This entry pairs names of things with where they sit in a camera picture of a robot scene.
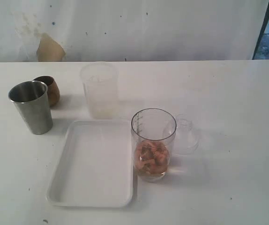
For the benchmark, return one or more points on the clear plastic shaker cup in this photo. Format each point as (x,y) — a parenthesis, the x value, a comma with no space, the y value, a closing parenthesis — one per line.
(153,133)

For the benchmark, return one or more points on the pile of brown cubes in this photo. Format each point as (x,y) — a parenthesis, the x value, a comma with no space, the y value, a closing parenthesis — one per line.
(151,158)

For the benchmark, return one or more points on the clear domed shaker lid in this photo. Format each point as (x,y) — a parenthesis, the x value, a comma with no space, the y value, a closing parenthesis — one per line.
(187,137)

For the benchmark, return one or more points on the stainless steel cup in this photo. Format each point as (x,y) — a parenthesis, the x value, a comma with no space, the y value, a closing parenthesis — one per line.
(31,100)

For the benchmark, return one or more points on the translucent frosted plastic cup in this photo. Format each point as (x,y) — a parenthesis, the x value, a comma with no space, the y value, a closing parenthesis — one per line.
(100,84)

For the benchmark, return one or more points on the white rectangular plastic tray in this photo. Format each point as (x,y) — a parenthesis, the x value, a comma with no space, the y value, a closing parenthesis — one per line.
(95,167)

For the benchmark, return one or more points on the black metal window post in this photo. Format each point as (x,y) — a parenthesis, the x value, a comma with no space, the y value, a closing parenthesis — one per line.
(265,22)

